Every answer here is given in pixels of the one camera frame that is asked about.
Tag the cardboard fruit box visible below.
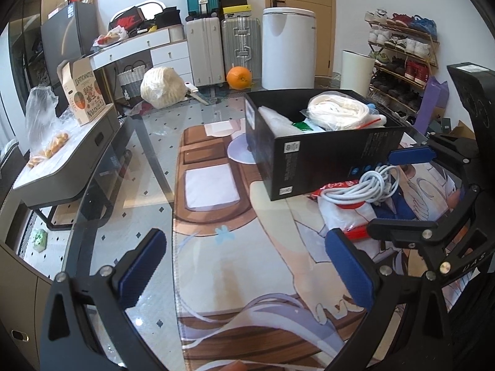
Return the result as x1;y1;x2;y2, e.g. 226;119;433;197
57;57;107;126

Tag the white handled knife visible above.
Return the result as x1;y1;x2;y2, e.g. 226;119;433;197
185;82;211;105

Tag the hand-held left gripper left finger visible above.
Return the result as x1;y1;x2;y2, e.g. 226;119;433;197
41;228;168;371

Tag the shoe rack with shoes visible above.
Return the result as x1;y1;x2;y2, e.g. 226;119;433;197
364;10;439;118

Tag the yellow black box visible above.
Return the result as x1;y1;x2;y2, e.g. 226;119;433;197
222;5;252;19

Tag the printed desk mat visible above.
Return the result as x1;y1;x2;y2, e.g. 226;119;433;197
172;96;495;371

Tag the white oval frame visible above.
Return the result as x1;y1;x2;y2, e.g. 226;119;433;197
137;1;167;20

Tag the dark cabinet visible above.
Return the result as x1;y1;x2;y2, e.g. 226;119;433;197
8;0;47;124

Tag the black storage box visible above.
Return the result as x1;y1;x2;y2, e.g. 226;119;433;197
244;89;406;202

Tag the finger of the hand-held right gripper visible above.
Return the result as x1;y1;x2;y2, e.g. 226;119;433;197
388;133;472;165
367;185;481;259

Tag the red black shoe box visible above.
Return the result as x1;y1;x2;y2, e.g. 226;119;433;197
108;6;145;32

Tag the wrapped napa cabbage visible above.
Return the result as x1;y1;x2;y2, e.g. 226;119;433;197
140;67;187;109

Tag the white dresser with drawers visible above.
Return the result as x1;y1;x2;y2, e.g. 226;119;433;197
91;31;194;101

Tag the grey side table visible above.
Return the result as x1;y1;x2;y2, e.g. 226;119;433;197
13;102;120;230

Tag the white round bin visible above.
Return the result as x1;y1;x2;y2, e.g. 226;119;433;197
262;7;317;90

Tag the grey refrigerator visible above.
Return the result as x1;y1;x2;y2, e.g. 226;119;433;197
41;2;101;86

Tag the silver suitcase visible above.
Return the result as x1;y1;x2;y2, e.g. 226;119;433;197
220;16;263;82

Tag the clear bag of snacks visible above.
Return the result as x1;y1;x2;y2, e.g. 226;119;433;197
25;85;72;168

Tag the grey wicker basket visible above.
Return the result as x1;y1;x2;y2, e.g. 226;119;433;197
117;61;149;99

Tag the red white plastic packet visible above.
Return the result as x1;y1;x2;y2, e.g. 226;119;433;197
311;181;391;241

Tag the clear bagged white cloth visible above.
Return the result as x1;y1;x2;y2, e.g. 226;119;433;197
307;92;387;131

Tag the white suitcase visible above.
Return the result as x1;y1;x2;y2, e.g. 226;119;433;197
185;17;226;87

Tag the green white packet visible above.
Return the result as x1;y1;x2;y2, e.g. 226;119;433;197
292;121;323;133

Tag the white cable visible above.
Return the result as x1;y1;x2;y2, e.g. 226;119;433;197
320;164;401;205

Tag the small white trash bin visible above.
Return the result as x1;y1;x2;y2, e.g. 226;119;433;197
340;49;377;92

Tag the black bag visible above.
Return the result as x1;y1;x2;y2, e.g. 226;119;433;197
155;6;182;28

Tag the green floor item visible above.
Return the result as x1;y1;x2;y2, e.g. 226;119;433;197
31;229;48;252

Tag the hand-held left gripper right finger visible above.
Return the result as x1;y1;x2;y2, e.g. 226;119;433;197
324;229;455;371

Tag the orange fruit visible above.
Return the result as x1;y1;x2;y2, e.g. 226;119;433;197
226;66;252;89

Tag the brown cardboard box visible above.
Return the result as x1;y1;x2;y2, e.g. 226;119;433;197
452;121;476;140

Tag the red white snack bag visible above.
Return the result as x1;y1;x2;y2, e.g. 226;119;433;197
95;26;129;47

